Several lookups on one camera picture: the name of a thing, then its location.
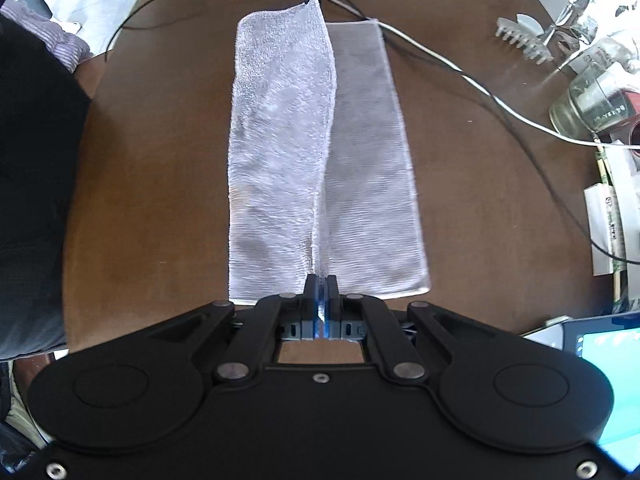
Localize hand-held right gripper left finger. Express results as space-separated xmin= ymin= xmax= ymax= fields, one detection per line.
xmin=149 ymin=275 xmax=321 ymax=384

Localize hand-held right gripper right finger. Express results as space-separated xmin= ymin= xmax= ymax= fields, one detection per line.
xmin=323 ymin=275 xmax=494 ymax=383

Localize white towel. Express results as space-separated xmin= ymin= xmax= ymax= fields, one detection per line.
xmin=226 ymin=0 xmax=432 ymax=307

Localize grey hair claw clip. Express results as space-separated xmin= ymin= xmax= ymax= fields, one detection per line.
xmin=495 ymin=13 xmax=556 ymax=67

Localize white phone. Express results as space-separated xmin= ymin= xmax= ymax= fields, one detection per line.
xmin=519 ymin=315 xmax=571 ymax=350

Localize clear stemmed glass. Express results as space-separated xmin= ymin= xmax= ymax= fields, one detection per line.
xmin=542 ymin=0 xmax=608 ymax=56

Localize purple striped cloth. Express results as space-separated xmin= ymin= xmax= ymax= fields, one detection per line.
xmin=0 ymin=0 xmax=93 ymax=73

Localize wrapped chopsticks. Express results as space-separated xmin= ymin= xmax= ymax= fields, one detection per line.
xmin=595 ymin=146 xmax=627 ymax=306

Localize clear glass jar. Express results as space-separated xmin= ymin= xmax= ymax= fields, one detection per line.
xmin=548 ymin=67 xmax=637 ymax=140

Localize tablet with blue screen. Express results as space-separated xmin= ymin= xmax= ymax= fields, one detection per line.
xmin=560 ymin=311 xmax=640 ymax=473

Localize dark red container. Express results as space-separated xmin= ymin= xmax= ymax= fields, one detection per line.
xmin=611 ymin=91 xmax=640 ymax=155

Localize thin black cable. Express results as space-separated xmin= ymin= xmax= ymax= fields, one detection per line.
xmin=104 ymin=0 xmax=201 ymax=63

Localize white cable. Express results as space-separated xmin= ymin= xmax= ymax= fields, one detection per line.
xmin=318 ymin=0 xmax=640 ymax=150

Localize long black cable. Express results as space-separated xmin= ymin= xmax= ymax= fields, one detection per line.
xmin=320 ymin=0 xmax=627 ymax=263

